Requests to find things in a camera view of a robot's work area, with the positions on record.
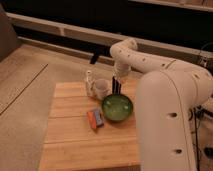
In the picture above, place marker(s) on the green bowl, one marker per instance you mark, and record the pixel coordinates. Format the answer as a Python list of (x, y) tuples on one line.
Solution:
[(117, 107)]

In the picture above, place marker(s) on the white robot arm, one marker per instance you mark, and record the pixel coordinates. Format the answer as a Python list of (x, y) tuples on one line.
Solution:
[(168, 89)]

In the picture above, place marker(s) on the white cup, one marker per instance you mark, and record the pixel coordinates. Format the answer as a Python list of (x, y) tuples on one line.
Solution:
[(101, 88)]

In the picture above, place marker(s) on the orange and blue eraser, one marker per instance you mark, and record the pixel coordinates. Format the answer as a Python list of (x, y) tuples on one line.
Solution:
[(95, 119)]

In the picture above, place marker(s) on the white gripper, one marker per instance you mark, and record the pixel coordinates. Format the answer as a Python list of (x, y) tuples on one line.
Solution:
[(121, 70)]

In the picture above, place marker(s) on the white bottle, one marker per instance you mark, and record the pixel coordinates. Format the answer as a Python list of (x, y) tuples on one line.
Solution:
[(89, 82)]

